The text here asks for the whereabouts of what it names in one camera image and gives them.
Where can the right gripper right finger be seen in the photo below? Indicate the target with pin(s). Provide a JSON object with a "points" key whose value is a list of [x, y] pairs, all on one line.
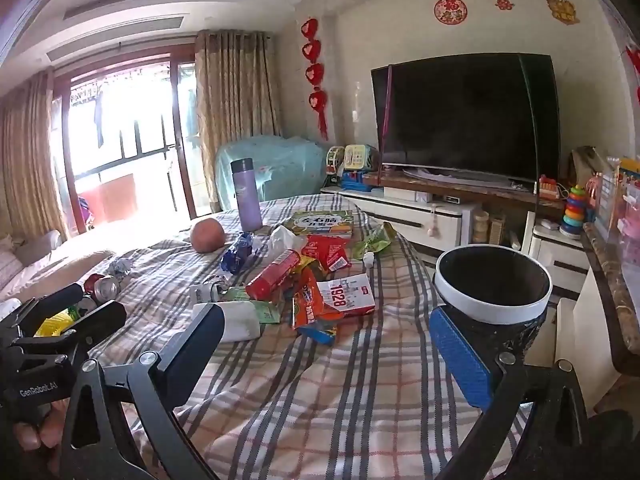
{"points": [[487, 362]]}

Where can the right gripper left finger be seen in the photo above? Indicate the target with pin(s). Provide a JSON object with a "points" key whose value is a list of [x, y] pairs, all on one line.
{"points": [[97, 441]]}

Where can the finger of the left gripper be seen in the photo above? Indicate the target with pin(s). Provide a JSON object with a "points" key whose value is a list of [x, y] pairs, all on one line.
{"points": [[93, 328], [24, 321]]}

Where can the yellow snack bag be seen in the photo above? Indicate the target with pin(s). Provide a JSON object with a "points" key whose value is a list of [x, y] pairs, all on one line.
{"points": [[53, 326]]}

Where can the blue plastic wrapper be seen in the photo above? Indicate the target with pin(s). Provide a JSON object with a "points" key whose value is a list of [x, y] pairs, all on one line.
{"points": [[237, 254]]}

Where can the red tube snack package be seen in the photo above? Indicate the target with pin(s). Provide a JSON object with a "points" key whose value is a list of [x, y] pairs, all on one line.
{"points": [[262, 286]]}

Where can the white tissue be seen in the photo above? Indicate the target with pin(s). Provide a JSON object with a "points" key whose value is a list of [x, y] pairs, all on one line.
{"points": [[282, 239]]}

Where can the orange snack wrapper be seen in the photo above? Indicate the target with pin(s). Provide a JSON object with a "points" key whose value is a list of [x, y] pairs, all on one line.
{"points": [[312, 316]]}

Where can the red snack bag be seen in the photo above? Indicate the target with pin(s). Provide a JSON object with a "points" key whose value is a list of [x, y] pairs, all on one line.
{"points": [[329, 251]]}

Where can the white red 1928 carton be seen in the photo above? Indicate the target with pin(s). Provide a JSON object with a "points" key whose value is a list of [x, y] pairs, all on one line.
{"points": [[350, 296]]}

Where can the black white trash bin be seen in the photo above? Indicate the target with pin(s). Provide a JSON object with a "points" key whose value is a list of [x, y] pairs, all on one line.
{"points": [[496, 296]]}

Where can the person's left hand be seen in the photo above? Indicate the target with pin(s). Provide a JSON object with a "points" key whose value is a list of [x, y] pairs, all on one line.
{"points": [[48, 434]]}

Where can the red drink can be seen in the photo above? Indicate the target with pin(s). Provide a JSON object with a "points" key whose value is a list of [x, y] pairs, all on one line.
{"points": [[102, 288]]}

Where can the brown round fruit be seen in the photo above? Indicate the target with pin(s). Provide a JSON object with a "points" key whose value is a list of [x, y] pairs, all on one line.
{"points": [[207, 236]]}

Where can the marble counter shelf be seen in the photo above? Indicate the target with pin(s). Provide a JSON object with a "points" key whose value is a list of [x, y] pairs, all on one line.
{"points": [[620, 315]]}

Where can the purple thermos bottle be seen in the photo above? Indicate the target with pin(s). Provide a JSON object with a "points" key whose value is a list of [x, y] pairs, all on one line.
{"points": [[245, 187]]}

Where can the plaid blanket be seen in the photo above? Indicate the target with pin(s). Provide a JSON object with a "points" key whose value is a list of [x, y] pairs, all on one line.
{"points": [[378, 403]]}

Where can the teal covered furniture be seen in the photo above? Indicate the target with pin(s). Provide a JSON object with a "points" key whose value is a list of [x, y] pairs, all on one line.
{"points": [[283, 167]]}

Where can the white tv cabinet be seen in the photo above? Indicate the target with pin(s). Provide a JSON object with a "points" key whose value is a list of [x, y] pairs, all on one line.
{"points": [[434, 226]]}

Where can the red toy phone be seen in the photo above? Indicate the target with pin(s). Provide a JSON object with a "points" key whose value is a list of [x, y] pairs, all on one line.
{"points": [[547, 189]]}

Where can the beige curtain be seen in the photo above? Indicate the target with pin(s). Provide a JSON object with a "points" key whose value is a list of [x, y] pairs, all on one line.
{"points": [[236, 94]]}

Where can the green snack pouch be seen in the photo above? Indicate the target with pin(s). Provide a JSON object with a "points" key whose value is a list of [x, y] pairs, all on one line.
{"points": [[376, 241]]}

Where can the toy telephone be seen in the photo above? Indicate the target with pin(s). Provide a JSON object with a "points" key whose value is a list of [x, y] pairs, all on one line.
{"points": [[360, 157]]}

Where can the black flat television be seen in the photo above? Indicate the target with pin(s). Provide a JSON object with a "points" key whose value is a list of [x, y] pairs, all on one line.
{"points": [[490, 113]]}

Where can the red heart hanging decoration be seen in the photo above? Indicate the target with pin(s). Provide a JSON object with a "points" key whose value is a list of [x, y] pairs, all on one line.
{"points": [[314, 73]]}

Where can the rainbow stacking ring toy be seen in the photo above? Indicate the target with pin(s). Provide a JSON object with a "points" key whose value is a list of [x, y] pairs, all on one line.
{"points": [[574, 212]]}

